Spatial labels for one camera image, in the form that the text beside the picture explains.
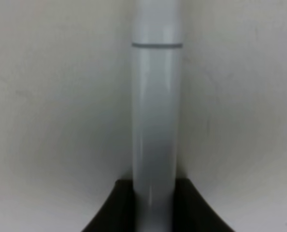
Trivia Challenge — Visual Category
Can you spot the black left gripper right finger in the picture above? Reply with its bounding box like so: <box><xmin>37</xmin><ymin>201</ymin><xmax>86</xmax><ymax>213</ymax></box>
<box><xmin>172</xmin><ymin>178</ymin><xmax>233</xmax><ymax>232</ymax></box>

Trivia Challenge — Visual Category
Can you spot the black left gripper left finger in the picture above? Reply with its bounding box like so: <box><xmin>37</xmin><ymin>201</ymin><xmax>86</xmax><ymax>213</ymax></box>
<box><xmin>82</xmin><ymin>179</ymin><xmax>136</xmax><ymax>232</ymax></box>

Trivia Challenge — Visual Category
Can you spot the white pink-capped marker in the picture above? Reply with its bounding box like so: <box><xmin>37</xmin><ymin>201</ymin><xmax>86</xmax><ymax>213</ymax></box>
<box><xmin>131</xmin><ymin>0</ymin><xmax>183</xmax><ymax>232</ymax></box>

